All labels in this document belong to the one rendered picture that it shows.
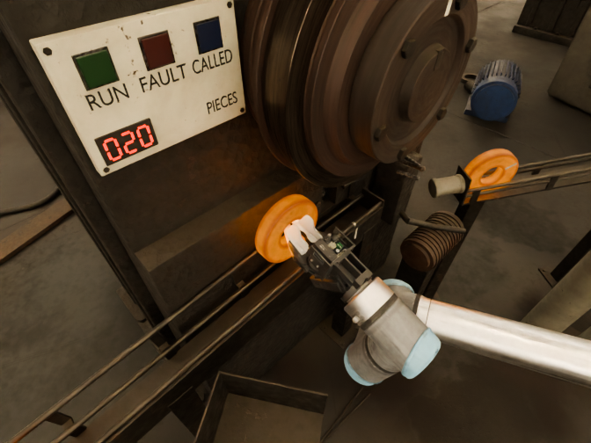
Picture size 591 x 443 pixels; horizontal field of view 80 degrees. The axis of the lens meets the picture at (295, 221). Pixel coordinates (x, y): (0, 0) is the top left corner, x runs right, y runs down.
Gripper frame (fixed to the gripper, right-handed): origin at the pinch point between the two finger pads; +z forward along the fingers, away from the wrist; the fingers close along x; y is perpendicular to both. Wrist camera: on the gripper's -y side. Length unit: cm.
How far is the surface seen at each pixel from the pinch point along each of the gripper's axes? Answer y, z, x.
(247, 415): -17.7, -22.4, 27.1
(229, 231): -1.0, 6.1, 10.5
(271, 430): -16.4, -27.5, 25.4
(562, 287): -36, -66, -80
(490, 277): -73, -55, -96
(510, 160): -3, -22, -69
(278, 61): 32.6, 9.0, 0.7
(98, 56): 33.6, 19.0, 20.4
